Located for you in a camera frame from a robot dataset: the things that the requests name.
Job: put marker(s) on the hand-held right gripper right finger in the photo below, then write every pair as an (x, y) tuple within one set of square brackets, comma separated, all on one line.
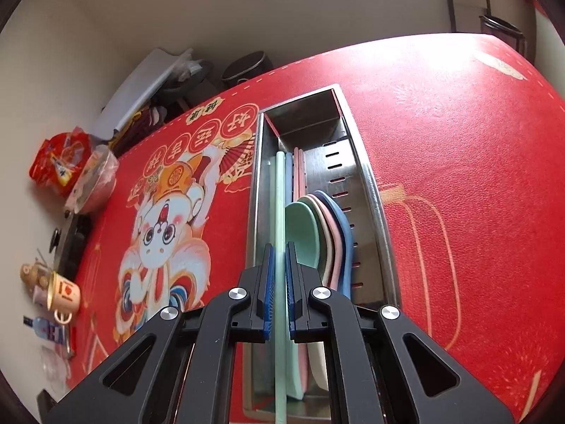
[(289, 291)]

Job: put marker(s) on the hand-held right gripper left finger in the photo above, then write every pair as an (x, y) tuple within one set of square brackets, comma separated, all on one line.
[(270, 291)]

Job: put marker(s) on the green spoon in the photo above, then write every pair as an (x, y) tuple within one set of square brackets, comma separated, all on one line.
[(302, 234)]

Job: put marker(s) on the white spoon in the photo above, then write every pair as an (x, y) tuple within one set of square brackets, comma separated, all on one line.
[(318, 362)]

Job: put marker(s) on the blue spoon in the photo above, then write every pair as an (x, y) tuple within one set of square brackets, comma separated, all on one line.
[(346, 238)]

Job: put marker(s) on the steel cutlery tray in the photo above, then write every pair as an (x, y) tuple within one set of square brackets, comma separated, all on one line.
[(262, 185)]

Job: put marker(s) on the blue chopstick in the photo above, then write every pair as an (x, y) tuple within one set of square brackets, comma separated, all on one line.
[(288, 176)]

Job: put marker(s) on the black box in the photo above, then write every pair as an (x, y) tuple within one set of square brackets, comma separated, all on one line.
[(75, 243)]

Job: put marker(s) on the red printed table mat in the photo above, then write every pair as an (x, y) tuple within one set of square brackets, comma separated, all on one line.
[(463, 185)]

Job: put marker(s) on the cream mug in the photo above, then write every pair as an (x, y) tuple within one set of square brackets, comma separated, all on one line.
[(66, 293)]

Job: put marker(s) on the clear plastic food container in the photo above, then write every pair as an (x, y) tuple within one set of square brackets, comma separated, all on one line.
[(95, 176)]

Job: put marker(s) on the dark clothes pile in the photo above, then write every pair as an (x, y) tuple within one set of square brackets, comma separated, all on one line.
[(139, 126)]

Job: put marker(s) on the round black trash bin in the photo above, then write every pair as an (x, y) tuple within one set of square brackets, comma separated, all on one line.
[(245, 68)]

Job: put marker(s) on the dark bin with plastic bag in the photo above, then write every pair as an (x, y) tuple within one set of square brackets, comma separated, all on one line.
[(185, 81)]

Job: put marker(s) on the blue bottle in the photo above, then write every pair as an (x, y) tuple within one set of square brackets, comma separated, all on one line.
[(46, 329)]

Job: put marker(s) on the brown figurine bottle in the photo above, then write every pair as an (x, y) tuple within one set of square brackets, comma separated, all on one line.
[(35, 280)]

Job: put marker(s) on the white rolled board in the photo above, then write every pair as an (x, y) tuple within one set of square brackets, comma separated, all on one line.
[(137, 88)]

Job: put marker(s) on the red snack bag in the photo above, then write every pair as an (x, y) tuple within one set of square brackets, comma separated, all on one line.
[(57, 163)]

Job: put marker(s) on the black device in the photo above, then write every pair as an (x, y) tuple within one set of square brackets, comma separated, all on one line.
[(47, 404)]

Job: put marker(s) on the black rice cooker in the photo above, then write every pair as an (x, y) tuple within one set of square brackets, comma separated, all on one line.
[(503, 33)]

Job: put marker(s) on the black metal frame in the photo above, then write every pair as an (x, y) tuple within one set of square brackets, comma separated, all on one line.
[(450, 4)]

